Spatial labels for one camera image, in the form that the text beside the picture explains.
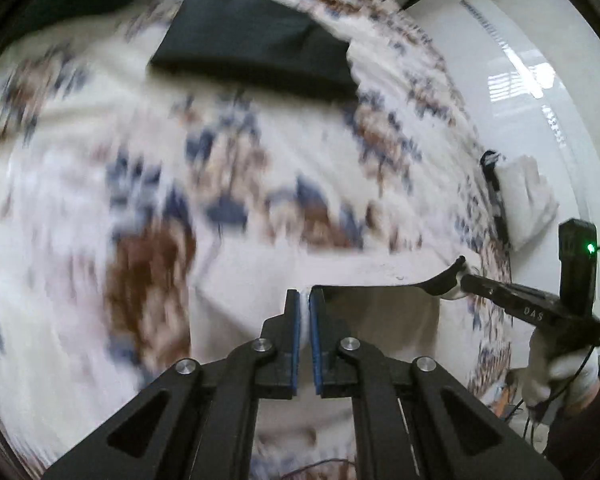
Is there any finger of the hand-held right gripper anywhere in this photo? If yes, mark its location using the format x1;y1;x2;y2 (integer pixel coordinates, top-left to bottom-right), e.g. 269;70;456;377
459;272;531;318

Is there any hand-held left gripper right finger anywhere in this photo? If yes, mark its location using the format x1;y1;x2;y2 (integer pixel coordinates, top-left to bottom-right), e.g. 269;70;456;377
309;287;563;480

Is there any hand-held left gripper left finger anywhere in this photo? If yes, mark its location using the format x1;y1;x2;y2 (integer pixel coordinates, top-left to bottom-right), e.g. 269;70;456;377
42;289;301;480

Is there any white garment with black trim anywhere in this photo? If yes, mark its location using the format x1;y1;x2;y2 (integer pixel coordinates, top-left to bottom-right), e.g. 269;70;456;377
190;251;468;443

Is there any person's right forearm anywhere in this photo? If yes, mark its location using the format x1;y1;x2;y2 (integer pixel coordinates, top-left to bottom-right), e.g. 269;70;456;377
544;364;600;472

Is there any person's right hand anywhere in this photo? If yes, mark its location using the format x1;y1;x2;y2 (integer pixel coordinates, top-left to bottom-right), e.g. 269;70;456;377
521;331;600;410

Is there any white folded cloth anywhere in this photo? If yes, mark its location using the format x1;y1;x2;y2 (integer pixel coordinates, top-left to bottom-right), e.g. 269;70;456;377
495;154;562;254

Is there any floral patterned blanket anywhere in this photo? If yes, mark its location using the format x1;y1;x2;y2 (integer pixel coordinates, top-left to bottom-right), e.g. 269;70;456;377
0;0;518;480

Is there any dark folded cloth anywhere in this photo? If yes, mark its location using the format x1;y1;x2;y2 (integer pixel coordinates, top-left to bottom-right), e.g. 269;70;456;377
147;0;362;105

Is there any black cable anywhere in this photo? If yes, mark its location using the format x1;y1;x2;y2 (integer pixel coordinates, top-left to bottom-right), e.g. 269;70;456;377
522;245;600;448

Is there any black strap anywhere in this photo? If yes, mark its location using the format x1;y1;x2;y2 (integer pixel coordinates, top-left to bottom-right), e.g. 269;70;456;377
480;149;512;242

